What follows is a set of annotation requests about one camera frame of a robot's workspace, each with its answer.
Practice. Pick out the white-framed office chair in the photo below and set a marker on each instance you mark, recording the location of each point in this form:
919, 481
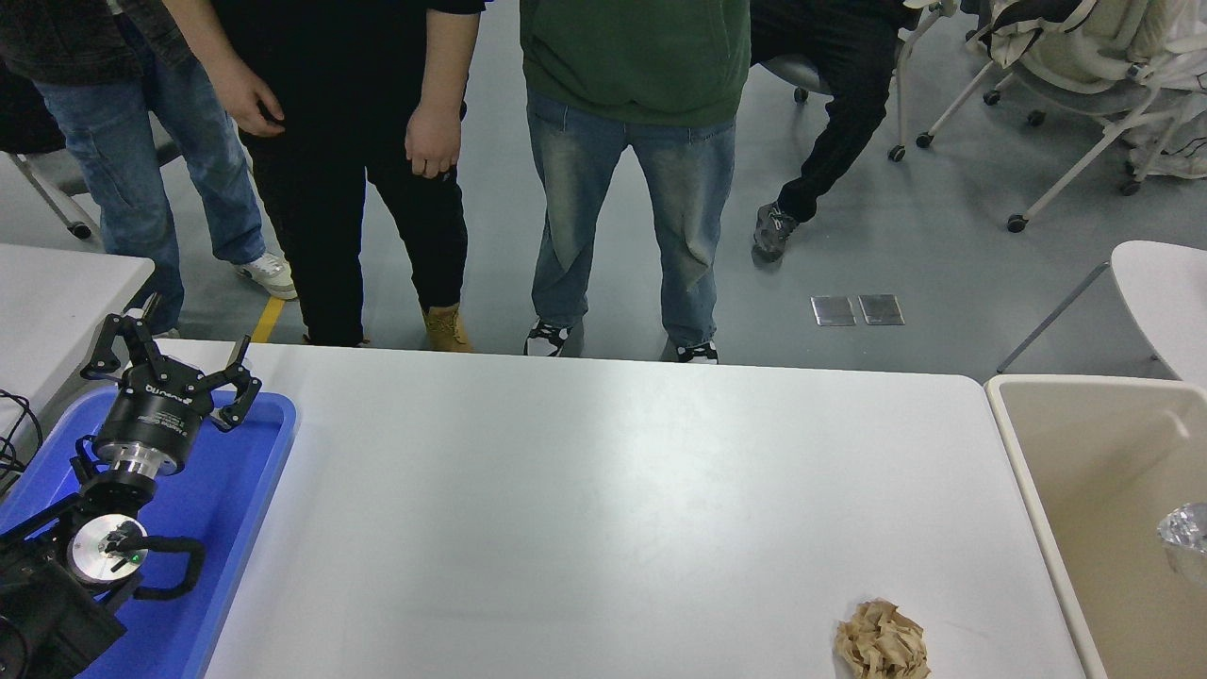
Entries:
1129, 187
1066, 94

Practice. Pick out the person's right hand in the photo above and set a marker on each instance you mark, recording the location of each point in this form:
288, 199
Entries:
247, 99

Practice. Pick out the silver floor plate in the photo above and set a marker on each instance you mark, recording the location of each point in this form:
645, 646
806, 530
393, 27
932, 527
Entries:
881, 309
834, 311

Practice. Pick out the tan paper ball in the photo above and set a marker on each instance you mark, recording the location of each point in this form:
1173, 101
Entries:
882, 646

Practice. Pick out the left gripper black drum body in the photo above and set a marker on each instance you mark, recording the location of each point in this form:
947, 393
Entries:
151, 415

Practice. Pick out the grey seat office chair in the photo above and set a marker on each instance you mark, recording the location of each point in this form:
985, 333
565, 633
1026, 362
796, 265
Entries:
801, 75

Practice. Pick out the cream jacket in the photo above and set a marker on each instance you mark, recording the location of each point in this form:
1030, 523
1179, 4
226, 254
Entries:
1075, 38

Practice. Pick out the person's right forearm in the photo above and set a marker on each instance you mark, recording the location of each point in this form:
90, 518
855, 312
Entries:
203, 33

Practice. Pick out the silver foil tray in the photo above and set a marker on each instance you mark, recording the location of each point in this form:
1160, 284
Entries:
1186, 528

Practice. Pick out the white rectangular side table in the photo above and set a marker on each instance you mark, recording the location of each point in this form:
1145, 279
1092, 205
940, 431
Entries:
57, 311

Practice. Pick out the person's left hand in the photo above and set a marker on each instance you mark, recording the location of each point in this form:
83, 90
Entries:
436, 141

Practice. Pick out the large pale beige bin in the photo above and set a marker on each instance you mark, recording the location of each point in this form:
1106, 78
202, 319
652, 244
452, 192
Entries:
1084, 471

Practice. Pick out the blue plastic tray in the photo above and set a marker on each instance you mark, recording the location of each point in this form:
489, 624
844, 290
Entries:
226, 509

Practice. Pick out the person's left forearm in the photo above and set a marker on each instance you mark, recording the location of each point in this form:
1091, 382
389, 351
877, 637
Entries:
445, 61

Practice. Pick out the grey-legged chair with casters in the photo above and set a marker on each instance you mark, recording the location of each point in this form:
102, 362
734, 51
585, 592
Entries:
79, 229

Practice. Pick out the white rounded table top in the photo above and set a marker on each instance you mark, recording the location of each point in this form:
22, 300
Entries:
1165, 302

